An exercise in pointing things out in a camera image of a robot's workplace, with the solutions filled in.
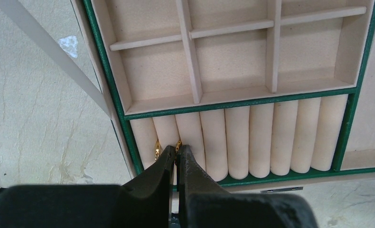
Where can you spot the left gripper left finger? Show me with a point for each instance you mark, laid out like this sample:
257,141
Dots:
143,202

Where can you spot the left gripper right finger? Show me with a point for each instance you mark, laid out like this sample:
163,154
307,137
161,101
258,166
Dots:
203,203

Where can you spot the green jewelry box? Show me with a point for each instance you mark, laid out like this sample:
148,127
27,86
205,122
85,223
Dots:
263,90

